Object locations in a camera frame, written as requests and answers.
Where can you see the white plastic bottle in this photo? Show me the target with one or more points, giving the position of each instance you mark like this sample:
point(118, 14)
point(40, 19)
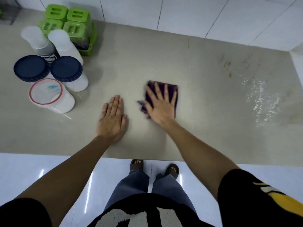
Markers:
point(65, 44)
point(37, 40)

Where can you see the person's black printed shirt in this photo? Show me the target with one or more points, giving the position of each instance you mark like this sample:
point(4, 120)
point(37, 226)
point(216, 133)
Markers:
point(151, 210)

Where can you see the clear red-rimmed lid jar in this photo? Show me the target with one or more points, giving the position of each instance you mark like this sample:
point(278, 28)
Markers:
point(51, 95)

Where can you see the person's left sandal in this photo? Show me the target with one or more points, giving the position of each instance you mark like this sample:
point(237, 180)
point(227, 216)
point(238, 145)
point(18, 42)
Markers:
point(136, 165)

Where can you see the person's left forearm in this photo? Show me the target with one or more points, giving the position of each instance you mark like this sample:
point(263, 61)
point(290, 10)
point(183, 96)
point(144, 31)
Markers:
point(64, 179)

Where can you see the person's right sandal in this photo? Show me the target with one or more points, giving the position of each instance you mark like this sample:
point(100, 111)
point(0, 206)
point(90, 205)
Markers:
point(172, 170)

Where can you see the person's right forearm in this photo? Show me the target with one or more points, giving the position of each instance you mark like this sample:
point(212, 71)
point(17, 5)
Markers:
point(200, 156)

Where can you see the person's right thumb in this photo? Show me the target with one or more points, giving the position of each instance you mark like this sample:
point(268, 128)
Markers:
point(147, 107)

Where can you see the white jar with blue lid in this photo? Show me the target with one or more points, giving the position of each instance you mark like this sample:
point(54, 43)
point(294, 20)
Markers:
point(32, 68)
point(68, 72)

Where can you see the person's right hand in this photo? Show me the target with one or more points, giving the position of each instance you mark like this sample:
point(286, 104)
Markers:
point(162, 109)

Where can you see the person's sandal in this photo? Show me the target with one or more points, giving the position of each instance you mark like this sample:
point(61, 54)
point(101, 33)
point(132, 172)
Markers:
point(172, 170)
point(136, 165)

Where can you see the green lidded spice container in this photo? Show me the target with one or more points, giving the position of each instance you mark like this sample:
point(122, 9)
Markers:
point(76, 34)
point(56, 12)
point(51, 26)
point(79, 17)

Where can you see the green spice rack tray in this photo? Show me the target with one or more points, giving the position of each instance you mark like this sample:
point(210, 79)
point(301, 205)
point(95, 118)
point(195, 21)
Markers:
point(91, 43)

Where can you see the person's left hand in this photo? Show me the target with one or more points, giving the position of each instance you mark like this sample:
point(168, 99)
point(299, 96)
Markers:
point(111, 126)

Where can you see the person's blue jeans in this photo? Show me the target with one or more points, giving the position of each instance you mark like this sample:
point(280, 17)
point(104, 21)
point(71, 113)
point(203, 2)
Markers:
point(151, 187)

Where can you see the person's right middle finger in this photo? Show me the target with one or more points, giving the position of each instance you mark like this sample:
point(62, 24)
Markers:
point(158, 90)

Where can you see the person's left little finger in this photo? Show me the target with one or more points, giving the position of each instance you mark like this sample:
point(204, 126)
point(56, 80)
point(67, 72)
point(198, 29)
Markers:
point(103, 111)

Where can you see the purple cleaning cloth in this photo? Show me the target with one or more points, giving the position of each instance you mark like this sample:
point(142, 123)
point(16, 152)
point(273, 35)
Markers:
point(159, 90)

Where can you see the person's left thumb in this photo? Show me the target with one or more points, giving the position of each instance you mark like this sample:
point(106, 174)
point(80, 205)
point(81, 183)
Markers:
point(124, 121)

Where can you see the person's right little finger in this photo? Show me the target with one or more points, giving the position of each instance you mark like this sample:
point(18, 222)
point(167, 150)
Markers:
point(174, 98)

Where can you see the person's left middle finger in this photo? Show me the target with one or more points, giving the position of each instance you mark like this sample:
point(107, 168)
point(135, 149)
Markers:
point(115, 104)

